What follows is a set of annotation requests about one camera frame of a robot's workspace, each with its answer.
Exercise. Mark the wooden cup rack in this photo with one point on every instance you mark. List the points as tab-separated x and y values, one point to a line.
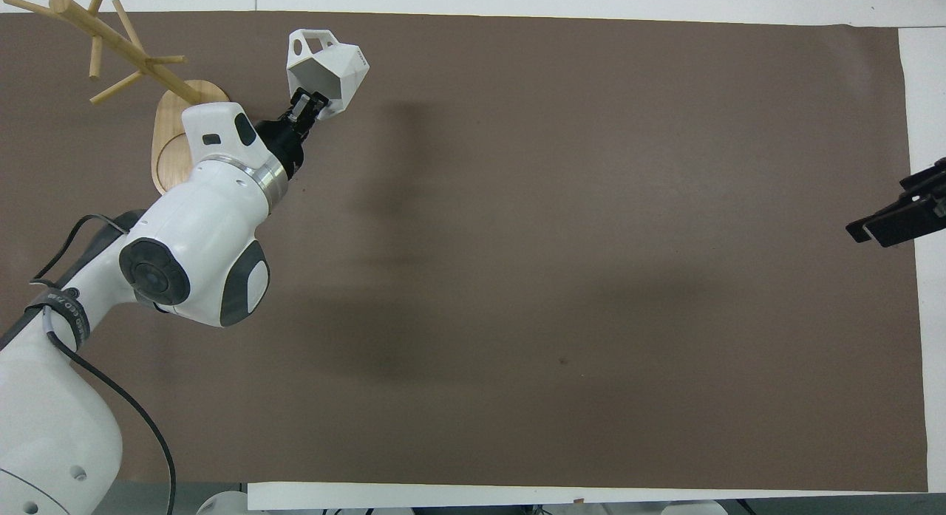
174	131

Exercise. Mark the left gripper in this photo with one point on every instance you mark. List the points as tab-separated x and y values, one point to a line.
284	142

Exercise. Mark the white faceted cup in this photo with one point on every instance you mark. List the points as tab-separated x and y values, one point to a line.
332	68

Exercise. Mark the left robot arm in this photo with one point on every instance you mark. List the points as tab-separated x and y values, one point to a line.
199	227

